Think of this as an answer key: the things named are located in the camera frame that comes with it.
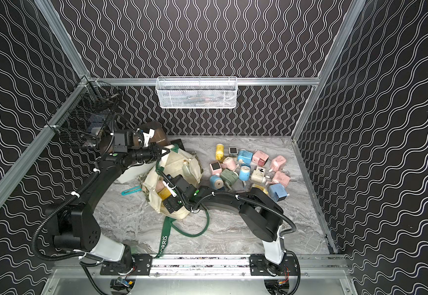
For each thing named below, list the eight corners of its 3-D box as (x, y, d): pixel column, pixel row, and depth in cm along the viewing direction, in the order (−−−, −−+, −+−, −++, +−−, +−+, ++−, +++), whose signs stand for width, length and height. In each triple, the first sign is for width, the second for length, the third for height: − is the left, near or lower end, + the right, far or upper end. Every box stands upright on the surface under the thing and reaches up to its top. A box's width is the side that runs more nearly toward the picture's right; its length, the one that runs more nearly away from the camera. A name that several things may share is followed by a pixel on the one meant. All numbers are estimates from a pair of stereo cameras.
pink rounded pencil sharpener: (276, 174, 105) (279, 166, 99) (268, 167, 107) (271, 160, 102) (284, 167, 108) (288, 159, 102) (276, 161, 110) (279, 153, 105)
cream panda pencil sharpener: (251, 183, 99) (252, 180, 97) (249, 169, 105) (250, 166, 103) (266, 183, 100) (267, 180, 97) (263, 169, 105) (264, 166, 103)
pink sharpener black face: (212, 179, 102) (212, 171, 97) (209, 170, 106) (209, 162, 100) (221, 176, 103) (222, 169, 97) (218, 168, 107) (218, 160, 101)
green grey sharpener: (216, 181, 100) (216, 176, 97) (225, 170, 104) (225, 166, 101) (230, 189, 97) (231, 185, 94) (238, 178, 101) (239, 174, 98)
